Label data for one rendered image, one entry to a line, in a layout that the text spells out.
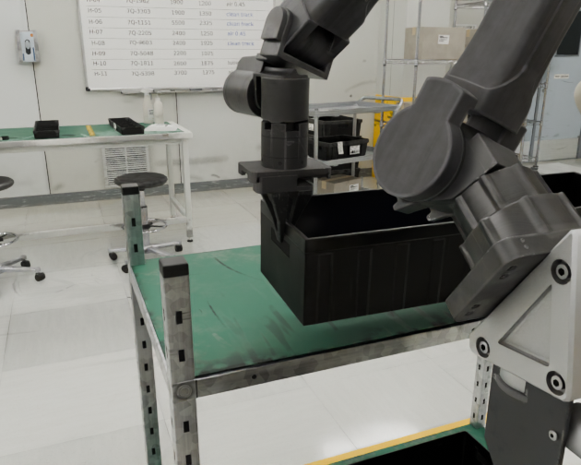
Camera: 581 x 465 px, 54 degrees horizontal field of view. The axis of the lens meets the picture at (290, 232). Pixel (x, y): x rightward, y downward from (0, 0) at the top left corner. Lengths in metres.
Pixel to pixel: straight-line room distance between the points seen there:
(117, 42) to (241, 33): 1.14
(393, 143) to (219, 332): 0.44
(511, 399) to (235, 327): 0.39
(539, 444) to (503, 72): 0.35
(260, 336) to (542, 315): 0.48
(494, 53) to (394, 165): 0.11
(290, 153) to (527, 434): 0.39
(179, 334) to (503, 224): 0.41
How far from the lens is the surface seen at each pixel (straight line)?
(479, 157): 0.45
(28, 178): 5.59
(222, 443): 2.17
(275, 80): 0.66
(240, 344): 0.79
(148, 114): 4.59
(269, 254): 0.78
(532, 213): 0.42
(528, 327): 0.43
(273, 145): 0.67
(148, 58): 5.52
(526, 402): 0.63
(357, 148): 4.33
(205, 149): 5.70
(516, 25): 0.49
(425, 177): 0.45
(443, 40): 4.98
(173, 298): 0.67
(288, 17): 0.67
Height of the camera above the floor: 1.33
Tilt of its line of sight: 18 degrees down
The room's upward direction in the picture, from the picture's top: straight up
